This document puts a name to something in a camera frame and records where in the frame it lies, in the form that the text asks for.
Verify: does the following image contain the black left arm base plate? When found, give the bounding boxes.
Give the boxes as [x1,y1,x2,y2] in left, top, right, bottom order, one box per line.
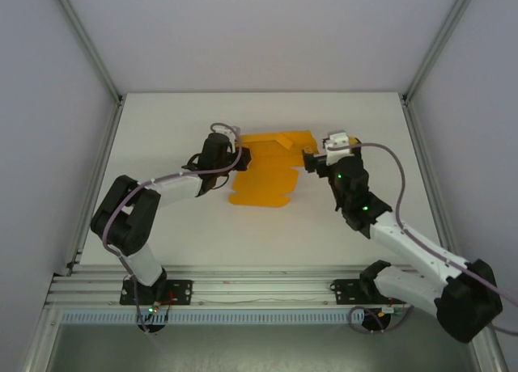
[120,279,193,307]

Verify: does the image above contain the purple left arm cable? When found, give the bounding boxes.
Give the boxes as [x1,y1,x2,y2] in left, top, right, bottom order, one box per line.
[103,122,244,333]

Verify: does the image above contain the slotted cable duct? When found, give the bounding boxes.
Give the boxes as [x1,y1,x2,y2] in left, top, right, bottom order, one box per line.
[59,310,408,325]

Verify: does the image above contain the aluminium upright frame post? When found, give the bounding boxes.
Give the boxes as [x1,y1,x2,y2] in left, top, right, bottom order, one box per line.
[402,0,482,106]
[49,0,125,106]

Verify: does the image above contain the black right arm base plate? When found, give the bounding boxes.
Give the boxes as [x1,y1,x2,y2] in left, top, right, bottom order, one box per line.
[330,278,407,307]

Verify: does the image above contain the aluminium side frame rail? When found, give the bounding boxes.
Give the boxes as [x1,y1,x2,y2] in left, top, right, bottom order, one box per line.
[401,96,466,275]
[52,99,125,277]

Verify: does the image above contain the orange paper box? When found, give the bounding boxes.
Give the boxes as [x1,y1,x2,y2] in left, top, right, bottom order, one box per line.
[227,129,319,209]

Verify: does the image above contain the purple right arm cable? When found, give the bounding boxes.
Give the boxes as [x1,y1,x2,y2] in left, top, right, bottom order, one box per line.
[325,142,518,335]

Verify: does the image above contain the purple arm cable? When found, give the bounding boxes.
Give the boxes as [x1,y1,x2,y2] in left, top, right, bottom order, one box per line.
[103,122,244,333]
[325,142,518,335]

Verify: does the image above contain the black cable grommet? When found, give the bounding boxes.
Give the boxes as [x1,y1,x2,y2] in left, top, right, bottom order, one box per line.
[361,309,392,335]
[137,321,167,335]

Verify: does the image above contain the grey metal panel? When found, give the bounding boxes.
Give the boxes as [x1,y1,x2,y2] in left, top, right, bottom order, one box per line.
[22,306,509,372]

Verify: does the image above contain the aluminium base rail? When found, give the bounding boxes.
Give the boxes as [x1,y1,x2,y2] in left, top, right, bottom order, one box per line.
[45,265,486,308]

